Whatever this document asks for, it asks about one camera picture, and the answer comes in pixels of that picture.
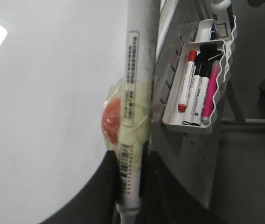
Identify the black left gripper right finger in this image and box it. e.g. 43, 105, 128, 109
138, 142, 219, 224

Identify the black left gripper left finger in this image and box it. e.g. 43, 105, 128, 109
42, 151, 120, 224

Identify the black capped whiteboard marker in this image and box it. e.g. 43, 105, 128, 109
182, 53, 203, 125
190, 44, 222, 126

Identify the red capped whiteboard marker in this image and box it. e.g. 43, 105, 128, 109
177, 50, 197, 112

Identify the grey perforated pegboard panel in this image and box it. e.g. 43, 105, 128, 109
151, 0, 221, 208

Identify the white plastic marker tray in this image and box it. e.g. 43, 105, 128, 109
162, 40, 228, 135

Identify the pink highlighter marker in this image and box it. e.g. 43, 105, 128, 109
202, 60, 221, 125

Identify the white metal stand leg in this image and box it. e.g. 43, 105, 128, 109
222, 78, 265, 127

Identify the blue pen in tray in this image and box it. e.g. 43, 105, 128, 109
209, 23, 216, 41

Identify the white upper storage tray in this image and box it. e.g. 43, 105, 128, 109
194, 15, 237, 82

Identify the white bottle with label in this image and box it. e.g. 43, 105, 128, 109
210, 0, 231, 41

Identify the white whiteboard with grey frame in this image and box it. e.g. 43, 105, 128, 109
0, 0, 128, 224

